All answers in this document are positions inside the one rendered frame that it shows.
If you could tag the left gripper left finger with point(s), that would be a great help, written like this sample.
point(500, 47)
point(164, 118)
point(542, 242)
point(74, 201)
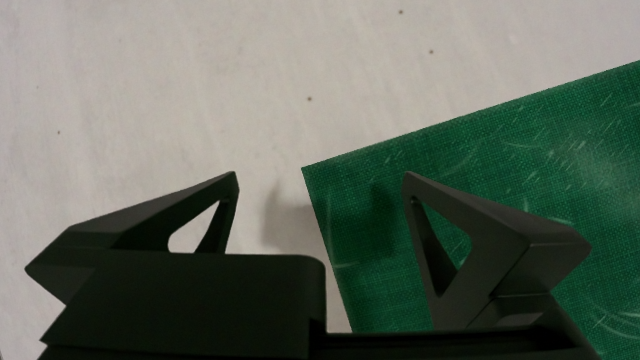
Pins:
point(148, 226)

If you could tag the green mat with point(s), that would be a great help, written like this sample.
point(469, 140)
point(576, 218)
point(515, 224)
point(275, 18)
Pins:
point(569, 153)

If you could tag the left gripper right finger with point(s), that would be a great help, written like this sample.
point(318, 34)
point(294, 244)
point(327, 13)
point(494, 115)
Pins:
point(513, 251)

